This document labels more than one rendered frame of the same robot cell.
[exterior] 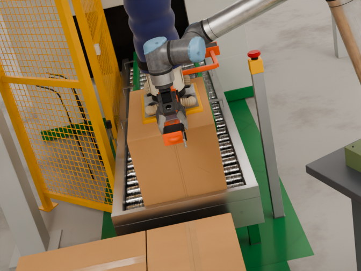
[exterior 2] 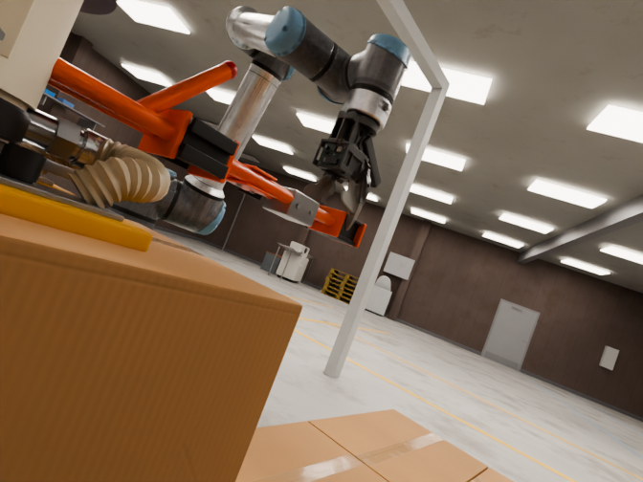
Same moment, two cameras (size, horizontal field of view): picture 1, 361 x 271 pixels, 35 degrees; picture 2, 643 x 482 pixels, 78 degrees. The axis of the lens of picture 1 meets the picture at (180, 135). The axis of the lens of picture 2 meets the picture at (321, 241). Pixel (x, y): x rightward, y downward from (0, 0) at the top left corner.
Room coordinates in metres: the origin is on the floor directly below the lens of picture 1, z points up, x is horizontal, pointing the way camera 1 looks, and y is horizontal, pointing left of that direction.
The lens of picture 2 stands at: (2.65, 0.49, 1.00)
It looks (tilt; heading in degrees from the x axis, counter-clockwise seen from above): 3 degrees up; 217
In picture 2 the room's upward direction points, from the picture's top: 21 degrees clockwise
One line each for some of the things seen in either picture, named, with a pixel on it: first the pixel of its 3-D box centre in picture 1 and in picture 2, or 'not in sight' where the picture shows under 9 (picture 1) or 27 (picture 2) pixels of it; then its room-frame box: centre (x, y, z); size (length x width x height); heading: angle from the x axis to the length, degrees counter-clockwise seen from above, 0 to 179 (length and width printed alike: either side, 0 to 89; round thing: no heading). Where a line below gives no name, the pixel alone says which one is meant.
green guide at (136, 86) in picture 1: (131, 92); not in sight; (3.80, 0.27, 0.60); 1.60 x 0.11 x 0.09; 178
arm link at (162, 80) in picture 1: (161, 77); (366, 112); (2.05, 0.02, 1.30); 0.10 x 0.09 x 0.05; 88
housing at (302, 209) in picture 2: (172, 120); (291, 206); (2.15, 0.02, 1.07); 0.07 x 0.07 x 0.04; 89
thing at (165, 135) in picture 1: (172, 134); (337, 226); (2.02, 0.03, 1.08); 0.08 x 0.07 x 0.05; 179
